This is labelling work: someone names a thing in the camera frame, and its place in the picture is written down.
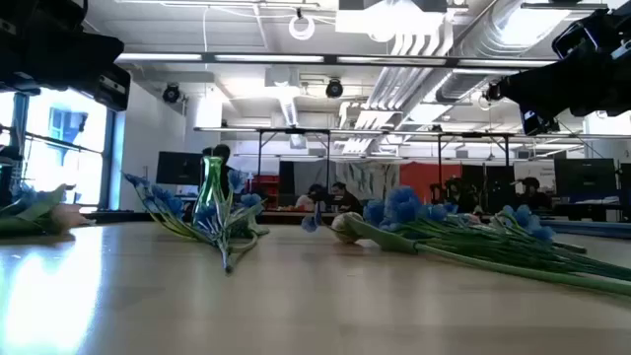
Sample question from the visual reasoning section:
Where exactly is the white hanging ring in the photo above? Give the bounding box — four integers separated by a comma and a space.
288, 14, 316, 41

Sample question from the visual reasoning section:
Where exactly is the person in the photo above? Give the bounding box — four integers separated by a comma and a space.
294, 182, 324, 212
329, 180, 365, 217
200, 143, 234, 198
445, 177, 483, 214
516, 176, 552, 212

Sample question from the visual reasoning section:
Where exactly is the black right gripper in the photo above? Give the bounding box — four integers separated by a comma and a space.
498, 43, 631, 137

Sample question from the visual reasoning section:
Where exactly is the silver ventilation duct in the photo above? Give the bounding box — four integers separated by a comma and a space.
436, 0, 526, 105

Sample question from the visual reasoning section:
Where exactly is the large bright window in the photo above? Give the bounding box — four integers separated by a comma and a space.
0, 88, 115, 211

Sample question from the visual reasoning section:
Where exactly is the white ceiling pipe bundle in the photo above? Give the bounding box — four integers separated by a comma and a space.
367, 19, 455, 112

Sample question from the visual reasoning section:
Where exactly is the long ceiling light strip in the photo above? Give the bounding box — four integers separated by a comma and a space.
115, 51, 558, 69

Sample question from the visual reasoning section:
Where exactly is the orange partition panel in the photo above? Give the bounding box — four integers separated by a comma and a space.
399, 162, 462, 203

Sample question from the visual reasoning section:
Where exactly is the grey patterned curtain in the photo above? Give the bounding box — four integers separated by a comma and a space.
294, 160, 401, 201

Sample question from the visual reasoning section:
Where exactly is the white ceiling air unit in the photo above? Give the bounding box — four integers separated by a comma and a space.
336, 0, 448, 36

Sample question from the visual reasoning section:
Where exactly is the red cabinet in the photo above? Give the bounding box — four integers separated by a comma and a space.
253, 175, 280, 208

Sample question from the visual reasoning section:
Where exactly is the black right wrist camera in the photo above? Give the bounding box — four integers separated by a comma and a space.
551, 19, 600, 60

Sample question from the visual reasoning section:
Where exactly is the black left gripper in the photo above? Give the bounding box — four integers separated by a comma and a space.
0, 29, 132, 112

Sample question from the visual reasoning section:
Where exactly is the white poster board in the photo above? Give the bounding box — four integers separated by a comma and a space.
513, 161, 556, 193

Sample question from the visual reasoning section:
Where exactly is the green glass vase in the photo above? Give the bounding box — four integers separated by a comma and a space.
191, 155, 231, 228

